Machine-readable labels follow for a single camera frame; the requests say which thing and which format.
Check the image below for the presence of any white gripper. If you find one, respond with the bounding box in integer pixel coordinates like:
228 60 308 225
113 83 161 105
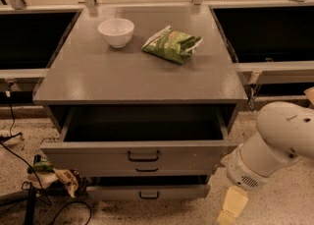
214 143 273 225

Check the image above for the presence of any grey top drawer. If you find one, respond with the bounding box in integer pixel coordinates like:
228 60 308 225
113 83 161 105
41 105 236 170

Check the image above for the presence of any grey drawer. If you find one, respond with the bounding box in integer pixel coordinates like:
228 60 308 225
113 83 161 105
41 105 236 170
86 176 211 200
78 168 214 177

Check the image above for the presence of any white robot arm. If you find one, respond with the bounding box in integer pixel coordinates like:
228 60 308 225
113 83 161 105
212 101 314 225

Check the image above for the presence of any grey bottom drawer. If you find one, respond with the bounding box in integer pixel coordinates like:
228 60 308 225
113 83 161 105
86 176 211 200

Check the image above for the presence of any grey middle drawer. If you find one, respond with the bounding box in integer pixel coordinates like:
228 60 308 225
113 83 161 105
78 168 214 177

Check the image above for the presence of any grey drawer cabinet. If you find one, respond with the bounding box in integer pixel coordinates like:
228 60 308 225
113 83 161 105
32 4 249 135

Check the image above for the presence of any green snack bag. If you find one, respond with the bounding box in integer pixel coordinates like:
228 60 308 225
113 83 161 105
142 26 203 65

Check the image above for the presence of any brown snack bag on floor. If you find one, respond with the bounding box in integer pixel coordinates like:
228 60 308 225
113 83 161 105
26 167 88 199

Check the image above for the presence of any white ceramic bowl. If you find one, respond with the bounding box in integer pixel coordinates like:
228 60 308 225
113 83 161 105
98 18 134 48

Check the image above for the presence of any green packet on floor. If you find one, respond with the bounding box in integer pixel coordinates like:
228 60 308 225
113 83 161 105
27 154 53 174

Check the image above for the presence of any black stand leg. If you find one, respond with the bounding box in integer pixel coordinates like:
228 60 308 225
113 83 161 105
0 189 36 225

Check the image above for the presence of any black floor cable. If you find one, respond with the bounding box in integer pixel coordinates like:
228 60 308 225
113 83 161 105
0 84 93 225

